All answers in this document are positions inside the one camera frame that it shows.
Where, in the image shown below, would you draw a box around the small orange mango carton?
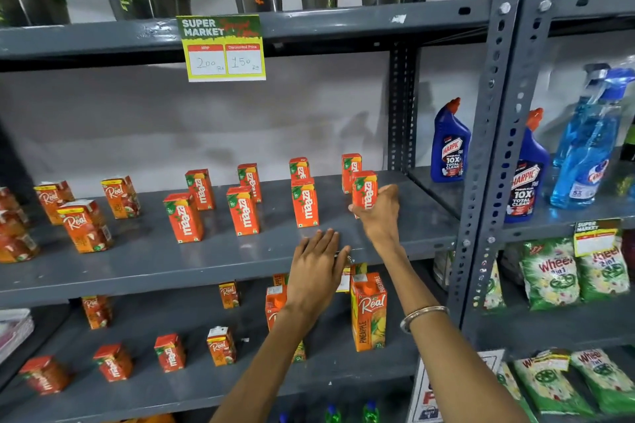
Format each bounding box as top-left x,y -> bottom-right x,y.
93,343 -> 134,383
154,333 -> 187,373
18,356 -> 71,396

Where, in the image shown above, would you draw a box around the person's left forearm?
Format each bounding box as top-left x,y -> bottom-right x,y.
210,305 -> 320,423

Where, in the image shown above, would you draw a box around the large orange juice carton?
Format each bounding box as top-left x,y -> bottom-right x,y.
265,283 -> 307,363

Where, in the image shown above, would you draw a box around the green and yellow price sign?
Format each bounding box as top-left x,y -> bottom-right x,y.
176,15 -> 267,83

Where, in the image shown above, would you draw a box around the blue glass cleaner spray bottle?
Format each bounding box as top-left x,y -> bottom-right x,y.
553,63 -> 611,169
550,68 -> 635,211

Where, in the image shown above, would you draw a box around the blue toilet cleaner bottle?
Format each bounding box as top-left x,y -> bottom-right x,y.
430,97 -> 472,184
504,108 -> 551,224

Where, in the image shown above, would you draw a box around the person's right hand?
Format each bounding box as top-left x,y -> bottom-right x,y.
348,184 -> 402,251

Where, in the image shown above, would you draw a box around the person's right forearm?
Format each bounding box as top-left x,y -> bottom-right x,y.
372,241 -> 529,423

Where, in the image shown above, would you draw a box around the stack of pink white packets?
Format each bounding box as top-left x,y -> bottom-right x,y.
0,308 -> 35,365

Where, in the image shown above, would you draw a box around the silver bracelet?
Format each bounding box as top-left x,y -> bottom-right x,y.
400,306 -> 450,334

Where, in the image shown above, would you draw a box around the grey metal shelving rack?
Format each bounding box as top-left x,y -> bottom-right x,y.
0,0 -> 528,423
460,0 -> 635,423

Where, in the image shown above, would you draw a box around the large pineapple juice carton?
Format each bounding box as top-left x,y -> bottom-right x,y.
350,272 -> 388,353

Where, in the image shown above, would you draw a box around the person's left hand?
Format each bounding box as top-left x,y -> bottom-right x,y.
286,228 -> 352,315

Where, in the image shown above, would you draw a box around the white printed sign board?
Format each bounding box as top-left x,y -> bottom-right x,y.
406,349 -> 506,423

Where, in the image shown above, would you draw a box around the rows of small orange cartons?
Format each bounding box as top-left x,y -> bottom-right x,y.
163,153 -> 363,244

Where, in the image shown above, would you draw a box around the small red fruit juice carton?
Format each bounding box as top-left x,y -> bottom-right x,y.
81,295 -> 113,330
206,326 -> 237,367
218,281 -> 241,310

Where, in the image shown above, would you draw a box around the group of red fruit juice cartons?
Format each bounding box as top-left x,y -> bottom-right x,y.
0,176 -> 142,264

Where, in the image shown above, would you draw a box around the green detergent powder packet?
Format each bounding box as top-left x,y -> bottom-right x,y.
577,245 -> 631,303
496,362 -> 539,423
514,350 -> 594,416
570,349 -> 635,415
520,238 -> 580,311
483,259 -> 506,311

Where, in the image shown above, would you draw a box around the small yellow price tag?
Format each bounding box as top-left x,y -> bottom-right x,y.
573,219 -> 622,258

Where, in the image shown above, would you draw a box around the orange mango drink carton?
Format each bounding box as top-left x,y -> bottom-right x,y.
351,170 -> 379,213

